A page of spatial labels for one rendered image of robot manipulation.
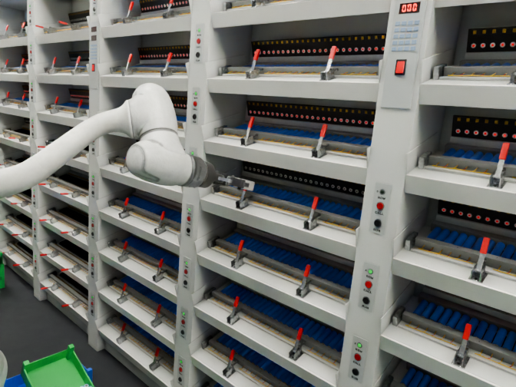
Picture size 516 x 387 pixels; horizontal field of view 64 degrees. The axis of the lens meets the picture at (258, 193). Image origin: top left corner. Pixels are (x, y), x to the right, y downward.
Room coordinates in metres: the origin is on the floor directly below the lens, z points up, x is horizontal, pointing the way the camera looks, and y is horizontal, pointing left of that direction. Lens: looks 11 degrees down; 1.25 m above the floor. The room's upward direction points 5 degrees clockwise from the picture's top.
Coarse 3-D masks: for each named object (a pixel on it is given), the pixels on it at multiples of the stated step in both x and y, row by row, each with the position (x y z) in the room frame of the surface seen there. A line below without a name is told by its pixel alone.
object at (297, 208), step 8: (224, 192) 1.41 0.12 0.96; (232, 192) 1.38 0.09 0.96; (240, 192) 1.36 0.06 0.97; (248, 192) 1.34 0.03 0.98; (256, 200) 1.31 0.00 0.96; (264, 200) 1.29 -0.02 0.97; (272, 200) 1.27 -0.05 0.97; (280, 200) 1.25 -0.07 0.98; (280, 208) 1.23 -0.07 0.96; (288, 208) 1.22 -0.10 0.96; (296, 208) 1.20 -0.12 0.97; (304, 208) 1.19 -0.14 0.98; (304, 216) 1.17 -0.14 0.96; (320, 216) 1.15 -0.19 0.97; (328, 216) 1.13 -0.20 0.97; (336, 216) 1.12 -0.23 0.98; (344, 216) 1.12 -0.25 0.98; (344, 224) 1.10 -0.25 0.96; (352, 224) 1.08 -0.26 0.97
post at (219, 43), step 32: (192, 32) 1.44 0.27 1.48; (224, 32) 1.44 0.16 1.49; (192, 64) 1.44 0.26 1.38; (224, 96) 1.45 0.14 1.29; (192, 128) 1.43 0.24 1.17; (224, 160) 1.47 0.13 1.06; (192, 192) 1.42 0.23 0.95; (192, 256) 1.40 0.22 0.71; (192, 288) 1.40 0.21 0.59; (192, 320) 1.39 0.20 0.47; (192, 384) 1.40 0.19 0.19
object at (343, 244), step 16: (256, 176) 1.46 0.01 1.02; (208, 192) 1.42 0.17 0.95; (320, 192) 1.28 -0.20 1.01; (336, 192) 1.24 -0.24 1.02; (208, 208) 1.37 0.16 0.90; (224, 208) 1.31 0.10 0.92; (256, 208) 1.27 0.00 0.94; (272, 208) 1.26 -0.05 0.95; (256, 224) 1.22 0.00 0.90; (272, 224) 1.18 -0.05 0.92; (288, 224) 1.14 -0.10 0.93; (336, 224) 1.12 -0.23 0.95; (304, 240) 1.11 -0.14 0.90; (320, 240) 1.07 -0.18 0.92; (336, 240) 1.03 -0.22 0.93; (352, 240) 1.03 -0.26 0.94; (352, 256) 1.01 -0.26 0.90
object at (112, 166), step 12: (108, 156) 1.88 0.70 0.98; (120, 156) 1.92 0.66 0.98; (108, 168) 1.81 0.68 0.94; (120, 168) 1.74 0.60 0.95; (120, 180) 1.74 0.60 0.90; (132, 180) 1.67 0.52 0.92; (144, 180) 1.62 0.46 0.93; (156, 192) 1.57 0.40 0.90; (168, 192) 1.51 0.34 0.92; (180, 192) 1.46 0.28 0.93
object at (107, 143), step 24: (120, 0) 1.91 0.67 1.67; (120, 48) 1.92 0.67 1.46; (96, 96) 1.86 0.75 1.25; (120, 96) 1.92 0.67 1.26; (96, 144) 1.86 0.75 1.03; (120, 144) 1.92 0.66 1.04; (96, 168) 1.86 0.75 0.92; (96, 192) 1.86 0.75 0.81; (96, 216) 1.86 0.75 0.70; (96, 240) 1.86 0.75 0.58; (96, 264) 1.85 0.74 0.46; (96, 288) 1.85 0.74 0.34; (96, 312) 1.85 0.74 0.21; (96, 336) 1.85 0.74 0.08
